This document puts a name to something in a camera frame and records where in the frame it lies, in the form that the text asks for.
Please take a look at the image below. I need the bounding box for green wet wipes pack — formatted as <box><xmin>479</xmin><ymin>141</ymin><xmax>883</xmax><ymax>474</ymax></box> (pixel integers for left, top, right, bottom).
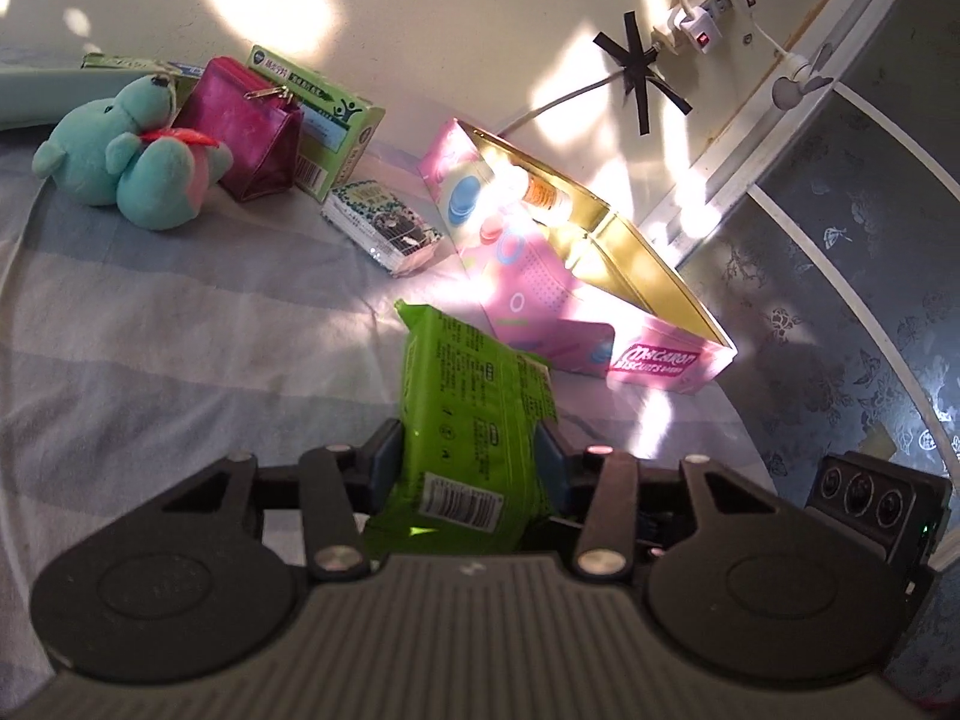
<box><xmin>363</xmin><ymin>301</ymin><xmax>558</xmax><ymax>559</ymax></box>

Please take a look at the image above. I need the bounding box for patterned tissue pack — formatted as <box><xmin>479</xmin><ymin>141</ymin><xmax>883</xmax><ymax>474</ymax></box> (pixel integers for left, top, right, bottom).
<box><xmin>320</xmin><ymin>179</ymin><xmax>443</xmax><ymax>277</ymax></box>

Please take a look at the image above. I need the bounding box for green medicine box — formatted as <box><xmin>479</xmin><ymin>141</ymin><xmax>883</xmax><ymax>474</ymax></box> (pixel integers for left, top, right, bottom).
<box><xmin>245</xmin><ymin>44</ymin><xmax>386</xmax><ymax>203</ymax></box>

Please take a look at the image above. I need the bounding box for magenta zip coin purse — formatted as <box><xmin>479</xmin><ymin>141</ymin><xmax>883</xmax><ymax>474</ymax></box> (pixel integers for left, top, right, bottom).
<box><xmin>174</xmin><ymin>57</ymin><xmax>302</xmax><ymax>203</ymax></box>

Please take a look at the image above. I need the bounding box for teal plush bear toy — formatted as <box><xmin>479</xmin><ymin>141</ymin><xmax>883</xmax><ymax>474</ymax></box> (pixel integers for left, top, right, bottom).
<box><xmin>31</xmin><ymin>73</ymin><xmax>233</xmax><ymax>231</ymax></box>

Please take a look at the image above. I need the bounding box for green toothpaste box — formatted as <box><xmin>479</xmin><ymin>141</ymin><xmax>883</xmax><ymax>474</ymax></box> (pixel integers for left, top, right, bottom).
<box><xmin>82</xmin><ymin>52</ymin><xmax>203</xmax><ymax>80</ymax></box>

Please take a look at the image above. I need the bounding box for teal fabric pencil case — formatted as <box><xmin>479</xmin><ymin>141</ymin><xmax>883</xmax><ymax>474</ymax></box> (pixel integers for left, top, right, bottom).
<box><xmin>0</xmin><ymin>67</ymin><xmax>145</xmax><ymax>130</ymax></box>

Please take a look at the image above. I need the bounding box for white pill bottle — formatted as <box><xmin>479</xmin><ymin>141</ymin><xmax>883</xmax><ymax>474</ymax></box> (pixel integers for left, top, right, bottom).
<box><xmin>514</xmin><ymin>166</ymin><xmax>562</xmax><ymax>211</ymax></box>

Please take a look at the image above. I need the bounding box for pink macaron biscuit tin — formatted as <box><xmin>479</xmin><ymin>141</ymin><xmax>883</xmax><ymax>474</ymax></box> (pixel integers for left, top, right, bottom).
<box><xmin>418</xmin><ymin>119</ymin><xmax>737</xmax><ymax>394</ymax></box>

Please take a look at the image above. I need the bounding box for striped blue bed sheet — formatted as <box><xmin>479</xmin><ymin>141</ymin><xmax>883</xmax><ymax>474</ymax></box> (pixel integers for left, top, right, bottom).
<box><xmin>0</xmin><ymin>44</ymin><xmax>783</xmax><ymax>699</ymax></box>

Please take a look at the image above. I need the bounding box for black tape cross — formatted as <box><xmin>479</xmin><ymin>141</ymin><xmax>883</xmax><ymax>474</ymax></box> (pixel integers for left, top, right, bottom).
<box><xmin>594</xmin><ymin>11</ymin><xmax>693</xmax><ymax>137</ymax></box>

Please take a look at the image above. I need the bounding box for white power strip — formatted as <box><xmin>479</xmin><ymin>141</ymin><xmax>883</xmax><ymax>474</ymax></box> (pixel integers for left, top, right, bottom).
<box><xmin>651</xmin><ymin>0</ymin><xmax>757</xmax><ymax>54</ymax></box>

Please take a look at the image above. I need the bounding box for white power cable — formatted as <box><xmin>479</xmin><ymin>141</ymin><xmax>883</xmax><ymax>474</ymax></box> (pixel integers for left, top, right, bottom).
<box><xmin>493</xmin><ymin>67</ymin><xmax>628</xmax><ymax>134</ymax></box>

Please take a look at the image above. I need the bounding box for white window frame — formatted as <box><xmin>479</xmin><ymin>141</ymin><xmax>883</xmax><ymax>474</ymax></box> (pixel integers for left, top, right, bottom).
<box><xmin>641</xmin><ymin>0</ymin><xmax>958</xmax><ymax>476</ymax></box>

